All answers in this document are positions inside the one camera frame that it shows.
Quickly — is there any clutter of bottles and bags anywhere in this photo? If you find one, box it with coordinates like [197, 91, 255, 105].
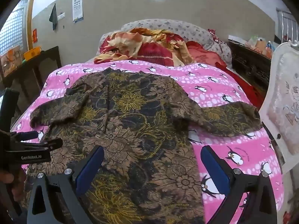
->
[245, 36, 278, 59]

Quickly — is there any eye chart poster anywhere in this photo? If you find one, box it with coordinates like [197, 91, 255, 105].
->
[72, 0, 84, 24]

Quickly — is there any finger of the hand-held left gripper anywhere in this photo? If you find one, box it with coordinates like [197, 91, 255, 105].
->
[9, 131, 39, 143]
[7, 138, 63, 154]

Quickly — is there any dark hanging cloth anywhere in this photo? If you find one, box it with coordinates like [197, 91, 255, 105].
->
[49, 4, 58, 31]

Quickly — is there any red yellow floral blanket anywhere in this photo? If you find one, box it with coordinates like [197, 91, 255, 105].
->
[120, 19, 233, 69]

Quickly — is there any white fluffy blanket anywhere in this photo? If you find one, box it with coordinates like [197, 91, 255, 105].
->
[258, 40, 299, 175]

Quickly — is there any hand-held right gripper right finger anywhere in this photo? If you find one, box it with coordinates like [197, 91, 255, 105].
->
[200, 145, 278, 224]

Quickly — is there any pink penguin blanket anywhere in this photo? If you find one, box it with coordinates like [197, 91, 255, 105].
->
[10, 59, 284, 224]

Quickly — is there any red orange floral quilt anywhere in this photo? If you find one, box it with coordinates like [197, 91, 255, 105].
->
[93, 27, 197, 66]

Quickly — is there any orange box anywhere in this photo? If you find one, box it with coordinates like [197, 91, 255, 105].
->
[23, 47, 42, 61]

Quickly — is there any dark brown fabric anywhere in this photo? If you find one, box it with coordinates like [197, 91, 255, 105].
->
[228, 40, 272, 94]

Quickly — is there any brown floral shirt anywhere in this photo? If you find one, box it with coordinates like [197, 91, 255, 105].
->
[22, 67, 263, 224]

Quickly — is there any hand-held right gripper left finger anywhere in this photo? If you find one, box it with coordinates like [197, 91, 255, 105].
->
[27, 145, 105, 224]

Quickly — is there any window with grille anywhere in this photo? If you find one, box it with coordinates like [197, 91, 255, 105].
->
[0, 0, 31, 56]

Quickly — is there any printed cardboard box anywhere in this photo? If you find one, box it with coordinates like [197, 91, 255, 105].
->
[0, 44, 24, 77]

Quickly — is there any person's left hand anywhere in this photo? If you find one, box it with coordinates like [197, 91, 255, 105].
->
[0, 168, 27, 202]

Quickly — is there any dark wooden cabinet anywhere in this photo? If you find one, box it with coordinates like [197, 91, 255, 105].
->
[0, 46, 62, 122]

